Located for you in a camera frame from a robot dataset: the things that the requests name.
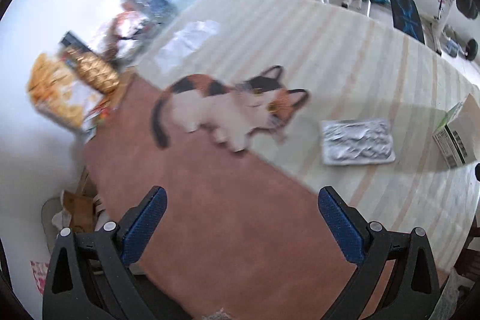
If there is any cat printed table mat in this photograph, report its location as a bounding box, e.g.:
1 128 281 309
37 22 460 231
82 0 480 320

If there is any green and white medicine box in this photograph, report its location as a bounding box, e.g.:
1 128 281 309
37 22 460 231
432 93 480 169

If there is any black and blue bench pad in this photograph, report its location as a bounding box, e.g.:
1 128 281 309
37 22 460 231
388 0 426 45

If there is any dark wooden chair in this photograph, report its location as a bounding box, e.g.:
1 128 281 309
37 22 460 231
450 230 480 281

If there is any white weight rack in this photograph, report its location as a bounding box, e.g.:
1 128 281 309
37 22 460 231
431 0 466 54

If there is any white crumpled tissue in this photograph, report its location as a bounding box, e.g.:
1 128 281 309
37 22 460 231
154 20 222 69

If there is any small colourful snack packet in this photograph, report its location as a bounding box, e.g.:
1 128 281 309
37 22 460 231
84 99 113 133

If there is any pink floral cloth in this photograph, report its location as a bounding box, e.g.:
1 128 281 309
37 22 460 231
30 260 51 297

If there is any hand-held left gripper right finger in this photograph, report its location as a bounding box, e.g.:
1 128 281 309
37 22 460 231
318 186 440 320

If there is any brown cardboard box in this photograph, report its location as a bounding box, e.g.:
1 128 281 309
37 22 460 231
60 170 103 233

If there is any golden cookie packet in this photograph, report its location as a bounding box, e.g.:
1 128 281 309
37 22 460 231
60 31 121 94

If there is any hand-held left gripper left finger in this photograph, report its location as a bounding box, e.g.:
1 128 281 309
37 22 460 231
42 186 167 320

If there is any clear bread bag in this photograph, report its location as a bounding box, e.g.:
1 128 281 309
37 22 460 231
90 10 151 60

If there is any yellow chips bag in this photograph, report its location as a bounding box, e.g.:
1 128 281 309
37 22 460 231
26 52 106 133

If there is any silver blister pack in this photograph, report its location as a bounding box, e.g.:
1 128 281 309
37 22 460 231
319 118 396 166

